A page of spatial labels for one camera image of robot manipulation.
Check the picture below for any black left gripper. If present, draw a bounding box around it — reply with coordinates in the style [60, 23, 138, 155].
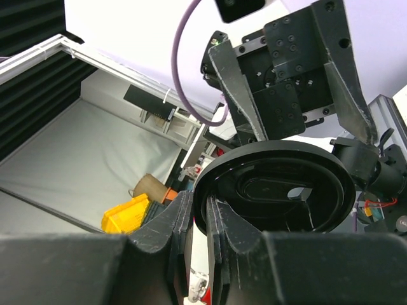
[208, 1, 377, 145]

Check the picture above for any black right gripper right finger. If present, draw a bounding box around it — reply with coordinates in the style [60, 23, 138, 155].
[206, 198, 406, 304]

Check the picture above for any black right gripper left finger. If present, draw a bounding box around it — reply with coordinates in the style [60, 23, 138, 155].
[1, 191, 193, 304]

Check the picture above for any black plastic cup lid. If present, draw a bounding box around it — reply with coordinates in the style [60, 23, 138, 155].
[193, 140, 355, 234]

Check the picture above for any yellow plastic crate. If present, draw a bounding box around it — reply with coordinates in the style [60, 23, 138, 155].
[101, 193, 150, 234]

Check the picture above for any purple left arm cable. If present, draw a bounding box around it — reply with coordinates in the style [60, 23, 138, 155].
[171, 0, 230, 128]

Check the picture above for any aluminium frame rail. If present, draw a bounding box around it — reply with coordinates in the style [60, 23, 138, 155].
[0, 34, 220, 128]

